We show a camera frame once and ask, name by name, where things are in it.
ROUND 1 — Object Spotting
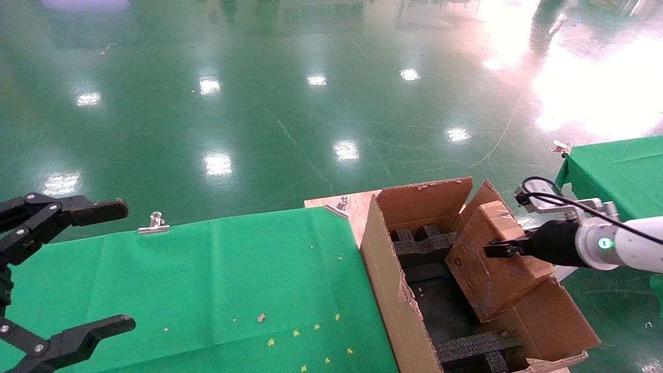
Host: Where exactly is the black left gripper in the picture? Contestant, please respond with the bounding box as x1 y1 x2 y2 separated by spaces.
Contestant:
0 193 137 373

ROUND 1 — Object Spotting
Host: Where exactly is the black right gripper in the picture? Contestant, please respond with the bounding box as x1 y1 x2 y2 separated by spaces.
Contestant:
483 219 588 268

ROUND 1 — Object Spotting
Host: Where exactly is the small brown cardboard box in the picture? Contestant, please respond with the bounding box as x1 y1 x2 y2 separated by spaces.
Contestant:
444 200 556 323

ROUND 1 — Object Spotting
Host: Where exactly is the large open cardboard carton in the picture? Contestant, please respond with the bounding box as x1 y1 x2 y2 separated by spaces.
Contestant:
360 176 601 373

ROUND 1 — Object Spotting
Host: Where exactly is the white table strut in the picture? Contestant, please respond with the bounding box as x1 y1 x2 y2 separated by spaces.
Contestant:
552 264 581 283

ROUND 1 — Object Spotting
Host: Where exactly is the black foam insert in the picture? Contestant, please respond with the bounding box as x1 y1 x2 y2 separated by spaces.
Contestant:
435 332 524 373
390 224 462 269

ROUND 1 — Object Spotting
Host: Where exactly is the green table cloth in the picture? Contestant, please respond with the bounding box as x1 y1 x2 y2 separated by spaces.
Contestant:
0 206 400 373

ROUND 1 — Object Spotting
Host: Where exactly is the green side table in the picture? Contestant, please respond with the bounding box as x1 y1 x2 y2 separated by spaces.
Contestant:
554 136 663 223

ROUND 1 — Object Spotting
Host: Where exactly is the wooden board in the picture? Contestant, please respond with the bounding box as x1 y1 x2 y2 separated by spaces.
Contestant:
304 191 384 249

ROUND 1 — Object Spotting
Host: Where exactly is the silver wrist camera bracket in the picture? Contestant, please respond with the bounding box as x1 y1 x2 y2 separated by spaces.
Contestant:
514 179 619 221

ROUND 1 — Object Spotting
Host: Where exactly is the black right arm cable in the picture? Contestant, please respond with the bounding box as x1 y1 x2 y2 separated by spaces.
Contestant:
521 176 663 245

